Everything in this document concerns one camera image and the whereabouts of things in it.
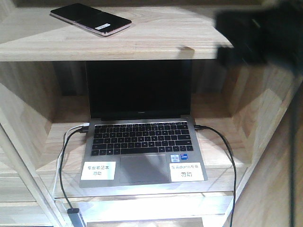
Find black smartphone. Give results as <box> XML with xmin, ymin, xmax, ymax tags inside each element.
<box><xmin>50</xmin><ymin>3</ymin><xmax>132</xmax><ymax>36</ymax></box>

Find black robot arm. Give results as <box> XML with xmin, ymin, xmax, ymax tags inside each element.
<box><xmin>215</xmin><ymin>0</ymin><xmax>303</xmax><ymax>76</ymax></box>

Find grey laptop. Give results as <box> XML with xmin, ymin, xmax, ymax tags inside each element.
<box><xmin>80</xmin><ymin>60</ymin><xmax>207</xmax><ymax>188</ymax></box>

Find white label right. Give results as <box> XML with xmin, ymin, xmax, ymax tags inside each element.
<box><xmin>169</xmin><ymin>162</ymin><xmax>205</xmax><ymax>182</ymax></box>

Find white label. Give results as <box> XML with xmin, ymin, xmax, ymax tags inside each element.
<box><xmin>169</xmin><ymin>162</ymin><xmax>205</xmax><ymax>182</ymax></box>
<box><xmin>80</xmin><ymin>161</ymin><xmax>116</xmax><ymax>180</ymax></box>

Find white label left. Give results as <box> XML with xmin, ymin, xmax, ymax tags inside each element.
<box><xmin>80</xmin><ymin>161</ymin><xmax>116</xmax><ymax>180</ymax></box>

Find wooden shelf unit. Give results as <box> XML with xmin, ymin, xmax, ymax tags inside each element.
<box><xmin>0</xmin><ymin>0</ymin><xmax>302</xmax><ymax>227</ymax></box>

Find grey usb hub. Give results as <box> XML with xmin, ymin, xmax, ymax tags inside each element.
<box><xmin>67</xmin><ymin>208</ymin><xmax>86</xmax><ymax>227</ymax></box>

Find black laptop cable right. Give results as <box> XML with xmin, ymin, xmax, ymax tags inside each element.
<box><xmin>194</xmin><ymin>124</ymin><xmax>237</xmax><ymax>227</ymax></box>

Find black laptop cable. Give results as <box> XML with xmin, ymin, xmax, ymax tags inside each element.
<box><xmin>194</xmin><ymin>124</ymin><xmax>237</xmax><ymax>227</ymax></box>
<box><xmin>58</xmin><ymin>126</ymin><xmax>89</xmax><ymax>210</ymax></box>

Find white laptop cable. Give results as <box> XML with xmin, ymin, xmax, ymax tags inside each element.
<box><xmin>52</xmin><ymin>122</ymin><xmax>90</xmax><ymax>201</ymax></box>

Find black laptop cable left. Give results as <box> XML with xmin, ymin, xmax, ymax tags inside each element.
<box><xmin>58</xmin><ymin>126</ymin><xmax>89</xmax><ymax>210</ymax></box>

